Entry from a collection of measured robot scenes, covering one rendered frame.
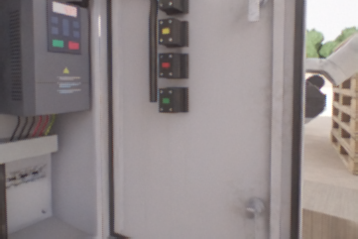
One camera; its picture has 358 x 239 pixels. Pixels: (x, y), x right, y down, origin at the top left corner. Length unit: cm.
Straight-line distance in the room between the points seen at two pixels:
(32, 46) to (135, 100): 21
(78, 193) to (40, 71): 32
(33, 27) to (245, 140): 41
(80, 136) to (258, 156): 40
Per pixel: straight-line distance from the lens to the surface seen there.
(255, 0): 43
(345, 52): 70
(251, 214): 46
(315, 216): 165
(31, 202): 78
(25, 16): 56
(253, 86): 45
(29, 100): 55
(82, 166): 68
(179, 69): 46
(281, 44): 44
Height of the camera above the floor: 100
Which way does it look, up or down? 3 degrees down
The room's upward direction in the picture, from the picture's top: straight up
